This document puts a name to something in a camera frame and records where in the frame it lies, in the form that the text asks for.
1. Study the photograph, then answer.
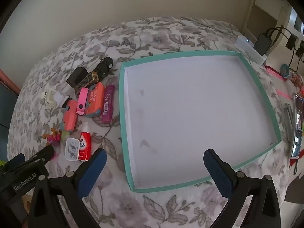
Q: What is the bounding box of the gold black patterned bar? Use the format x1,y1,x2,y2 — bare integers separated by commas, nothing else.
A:
74,71,99,95

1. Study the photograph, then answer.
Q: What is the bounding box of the orange plastic case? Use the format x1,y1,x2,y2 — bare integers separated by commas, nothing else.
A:
85,82,105,118

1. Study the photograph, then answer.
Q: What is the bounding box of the coral plastic toy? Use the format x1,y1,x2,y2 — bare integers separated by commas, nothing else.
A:
59,100,78,145

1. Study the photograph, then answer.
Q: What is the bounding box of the dark teal panel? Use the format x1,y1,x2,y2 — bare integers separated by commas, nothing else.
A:
0,81,18,145

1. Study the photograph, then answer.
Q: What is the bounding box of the white plug adapter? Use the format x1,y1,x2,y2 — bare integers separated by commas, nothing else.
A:
65,137,80,162

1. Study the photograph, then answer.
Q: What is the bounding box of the black cable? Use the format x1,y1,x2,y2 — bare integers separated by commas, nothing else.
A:
265,26,294,41
288,43,301,72

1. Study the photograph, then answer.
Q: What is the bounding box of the pink toy figure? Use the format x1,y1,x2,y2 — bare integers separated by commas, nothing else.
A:
43,128,61,161

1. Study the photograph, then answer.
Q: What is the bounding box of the grey floral blanket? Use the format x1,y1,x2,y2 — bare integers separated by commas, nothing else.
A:
7,17,292,228

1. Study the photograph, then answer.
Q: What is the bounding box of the black toy car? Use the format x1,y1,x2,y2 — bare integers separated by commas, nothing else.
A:
92,57,114,81

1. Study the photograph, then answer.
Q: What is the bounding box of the smartphone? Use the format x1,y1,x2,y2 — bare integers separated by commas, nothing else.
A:
291,92,304,158

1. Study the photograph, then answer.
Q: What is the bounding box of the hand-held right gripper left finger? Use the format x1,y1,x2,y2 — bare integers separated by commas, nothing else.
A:
27,148,107,228

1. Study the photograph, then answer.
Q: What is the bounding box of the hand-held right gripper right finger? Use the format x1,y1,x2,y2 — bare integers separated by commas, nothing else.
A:
203,149,282,228

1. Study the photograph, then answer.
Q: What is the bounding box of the black power adapter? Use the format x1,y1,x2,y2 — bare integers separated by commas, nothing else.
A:
254,34,273,56

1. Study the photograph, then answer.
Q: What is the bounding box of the purple tube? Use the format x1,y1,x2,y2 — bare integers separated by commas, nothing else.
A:
102,85,116,124

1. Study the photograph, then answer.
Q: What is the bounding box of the white wristband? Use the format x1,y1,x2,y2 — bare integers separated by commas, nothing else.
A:
53,93,73,108

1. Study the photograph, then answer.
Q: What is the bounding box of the pink white crochet mat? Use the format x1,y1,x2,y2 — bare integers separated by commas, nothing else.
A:
265,65,304,110

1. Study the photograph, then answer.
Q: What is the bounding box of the red stain remover bottle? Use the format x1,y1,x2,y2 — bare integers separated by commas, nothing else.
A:
78,122,93,161

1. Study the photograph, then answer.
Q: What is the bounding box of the white plastic holder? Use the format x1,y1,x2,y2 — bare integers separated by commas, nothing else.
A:
42,89,57,106

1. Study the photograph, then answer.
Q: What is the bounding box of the white power strip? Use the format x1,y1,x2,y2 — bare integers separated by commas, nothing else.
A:
236,35,268,64

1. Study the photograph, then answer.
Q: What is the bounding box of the grey phone stand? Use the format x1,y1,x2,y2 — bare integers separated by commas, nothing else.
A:
283,103,295,143

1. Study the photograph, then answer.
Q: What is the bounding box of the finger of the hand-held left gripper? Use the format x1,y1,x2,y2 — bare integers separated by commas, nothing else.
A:
30,145,55,165
3,153,25,170

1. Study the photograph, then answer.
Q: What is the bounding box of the black cube charger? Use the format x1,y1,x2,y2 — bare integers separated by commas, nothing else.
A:
66,67,89,87

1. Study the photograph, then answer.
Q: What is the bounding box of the teal cardboard box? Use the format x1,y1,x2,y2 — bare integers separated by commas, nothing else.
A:
118,50,281,193

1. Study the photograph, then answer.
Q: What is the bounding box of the colourful cylindrical can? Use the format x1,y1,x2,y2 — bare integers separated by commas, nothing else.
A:
280,63,304,82

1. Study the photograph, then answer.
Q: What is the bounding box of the brown wooden frame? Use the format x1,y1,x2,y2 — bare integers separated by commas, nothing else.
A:
0,70,22,93

